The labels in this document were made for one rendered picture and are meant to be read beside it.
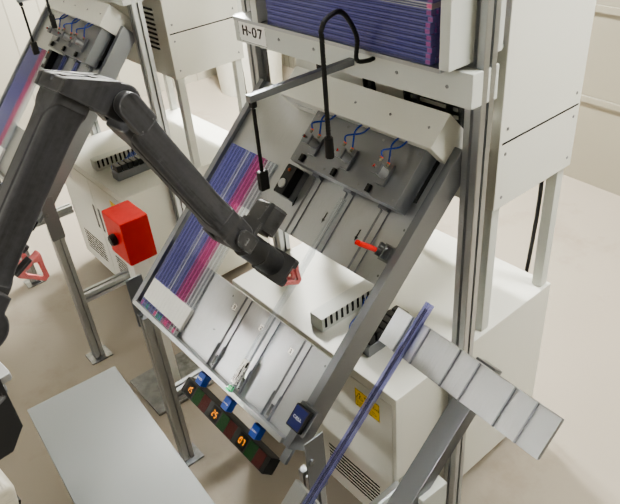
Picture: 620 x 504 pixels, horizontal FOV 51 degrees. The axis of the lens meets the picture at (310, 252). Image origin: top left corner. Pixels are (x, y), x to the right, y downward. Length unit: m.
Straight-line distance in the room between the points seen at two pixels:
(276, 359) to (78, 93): 0.75
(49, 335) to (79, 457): 1.46
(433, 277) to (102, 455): 1.04
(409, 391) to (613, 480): 0.92
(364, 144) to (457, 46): 0.32
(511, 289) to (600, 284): 1.18
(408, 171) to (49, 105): 0.71
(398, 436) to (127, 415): 0.68
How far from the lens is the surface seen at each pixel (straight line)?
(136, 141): 1.06
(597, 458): 2.39
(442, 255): 2.07
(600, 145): 3.76
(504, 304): 1.90
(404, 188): 1.34
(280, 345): 1.47
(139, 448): 1.64
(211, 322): 1.63
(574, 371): 2.65
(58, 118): 0.99
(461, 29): 1.24
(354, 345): 1.36
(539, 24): 1.48
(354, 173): 1.42
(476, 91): 1.28
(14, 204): 0.99
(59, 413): 1.80
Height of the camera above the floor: 1.80
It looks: 34 degrees down
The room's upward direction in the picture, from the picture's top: 6 degrees counter-clockwise
